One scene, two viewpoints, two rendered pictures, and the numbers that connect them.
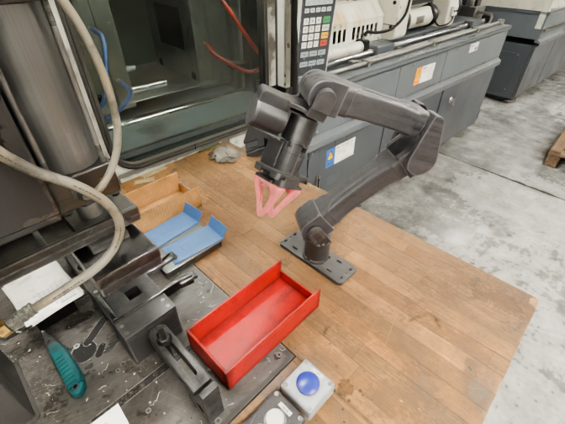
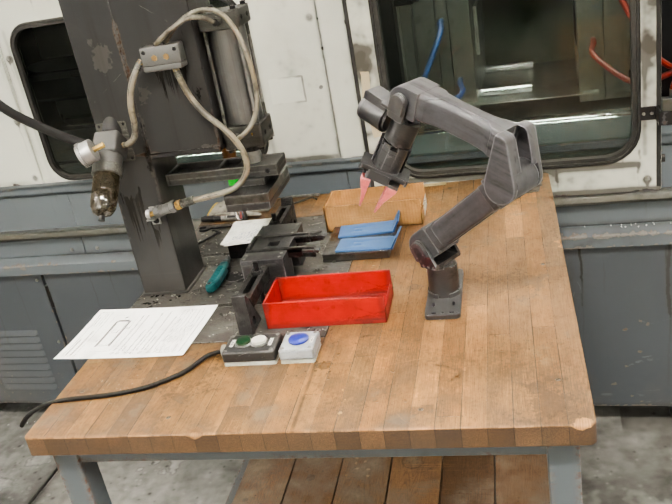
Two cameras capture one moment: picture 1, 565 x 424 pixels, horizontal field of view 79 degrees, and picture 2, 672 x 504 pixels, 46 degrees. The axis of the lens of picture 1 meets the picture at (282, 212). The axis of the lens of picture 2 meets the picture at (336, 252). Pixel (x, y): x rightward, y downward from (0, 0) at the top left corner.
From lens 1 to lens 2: 1.28 m
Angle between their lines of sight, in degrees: 53
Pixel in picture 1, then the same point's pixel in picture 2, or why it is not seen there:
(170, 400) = not seen: hidden behind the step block
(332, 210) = (434, 227)
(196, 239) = (371, 241)
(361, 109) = (437, 118)
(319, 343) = (349, 339)
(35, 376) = (205, 276)
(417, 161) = (492, 185)
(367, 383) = (340, 371)
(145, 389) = not seen: hidden behind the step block
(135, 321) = (254, 256)
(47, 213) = (213, 143)
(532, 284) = not seen: outside the picture
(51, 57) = (236, 56)
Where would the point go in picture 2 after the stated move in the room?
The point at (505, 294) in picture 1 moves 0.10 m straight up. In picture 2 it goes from (565, 401) to (561, 347)
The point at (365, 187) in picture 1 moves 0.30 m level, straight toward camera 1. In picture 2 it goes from (462, 208) to (310, 251)
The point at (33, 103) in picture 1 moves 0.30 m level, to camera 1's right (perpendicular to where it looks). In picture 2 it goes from (223, 80) to (297, 93)
